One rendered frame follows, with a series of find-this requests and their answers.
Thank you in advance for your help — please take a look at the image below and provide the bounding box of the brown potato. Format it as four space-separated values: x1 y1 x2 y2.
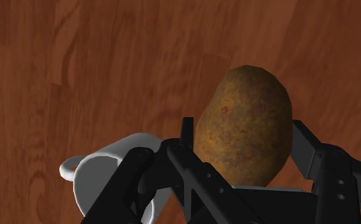
193 64 294 188

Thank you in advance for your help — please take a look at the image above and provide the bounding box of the white mug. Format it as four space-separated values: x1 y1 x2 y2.
59 132 173 224

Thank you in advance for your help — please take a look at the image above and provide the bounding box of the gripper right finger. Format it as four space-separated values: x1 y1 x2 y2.
289 120 361 224

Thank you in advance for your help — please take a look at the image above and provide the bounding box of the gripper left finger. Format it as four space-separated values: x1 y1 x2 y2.
80 116 263 224

